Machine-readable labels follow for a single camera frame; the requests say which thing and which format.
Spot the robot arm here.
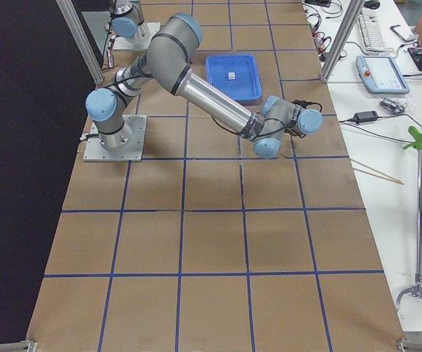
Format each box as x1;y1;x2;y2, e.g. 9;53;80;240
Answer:
109;0;149;43
86;12;323;161

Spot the blue plastic tray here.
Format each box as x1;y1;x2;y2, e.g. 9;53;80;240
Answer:
205;54;262;106

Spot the black smartphone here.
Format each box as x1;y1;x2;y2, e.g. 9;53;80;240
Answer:
390;25;416;43

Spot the white keyboard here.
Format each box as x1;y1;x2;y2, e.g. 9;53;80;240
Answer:
357;7;388;52

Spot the teach pendant tablet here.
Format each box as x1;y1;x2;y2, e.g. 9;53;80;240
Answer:
355;55;410;95

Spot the black power adapter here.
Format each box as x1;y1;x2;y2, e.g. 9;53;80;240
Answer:
353;111;379;124

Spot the wooden chopstick pair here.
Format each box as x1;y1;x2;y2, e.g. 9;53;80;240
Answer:
350;158;404;185

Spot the silver reacher grabber tool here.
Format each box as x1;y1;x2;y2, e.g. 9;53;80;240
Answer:
396;143;422;310

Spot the aluminium frame post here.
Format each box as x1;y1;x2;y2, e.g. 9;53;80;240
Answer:
319;0;363;84

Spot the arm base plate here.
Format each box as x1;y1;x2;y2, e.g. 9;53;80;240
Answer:
113;20;160;51
83;114;148;162

